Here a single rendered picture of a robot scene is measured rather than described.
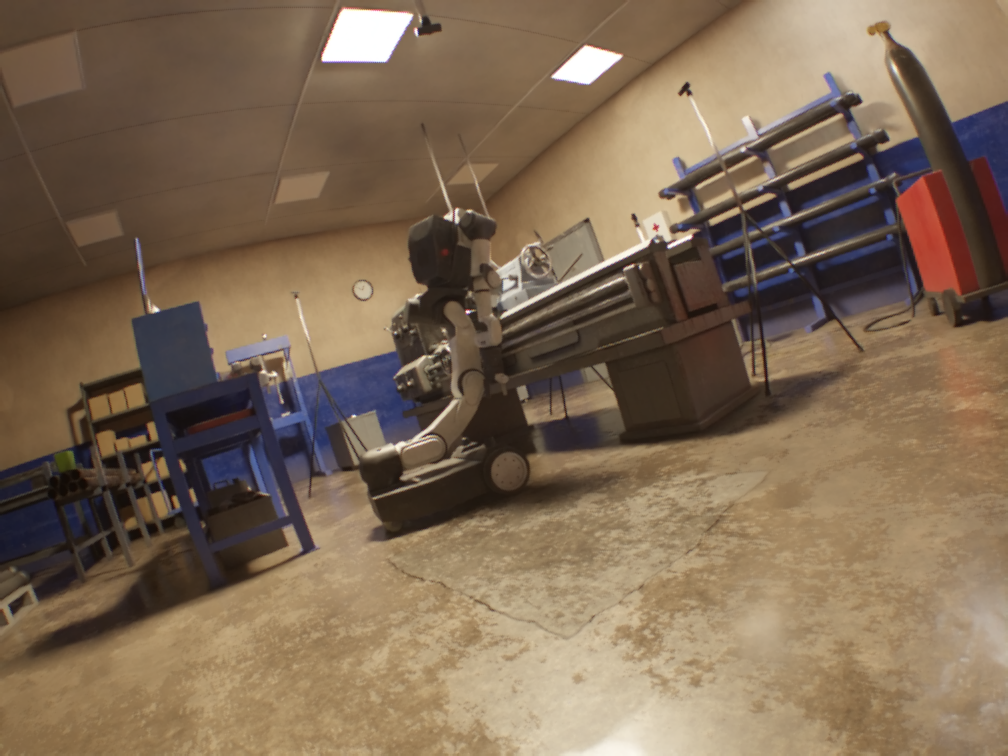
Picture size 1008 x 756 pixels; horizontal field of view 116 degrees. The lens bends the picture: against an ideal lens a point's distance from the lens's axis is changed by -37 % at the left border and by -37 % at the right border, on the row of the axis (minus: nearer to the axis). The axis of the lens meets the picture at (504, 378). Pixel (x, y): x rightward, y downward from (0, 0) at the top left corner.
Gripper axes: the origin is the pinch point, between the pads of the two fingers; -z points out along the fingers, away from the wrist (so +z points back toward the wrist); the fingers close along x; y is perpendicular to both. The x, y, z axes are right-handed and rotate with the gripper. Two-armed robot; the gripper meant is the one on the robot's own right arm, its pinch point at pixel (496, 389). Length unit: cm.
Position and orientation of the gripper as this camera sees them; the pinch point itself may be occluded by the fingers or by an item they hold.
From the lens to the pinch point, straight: 219.9
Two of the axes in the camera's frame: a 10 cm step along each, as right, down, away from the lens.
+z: -1.4, -9.9, -0.2
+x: 6.9, -1.1, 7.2
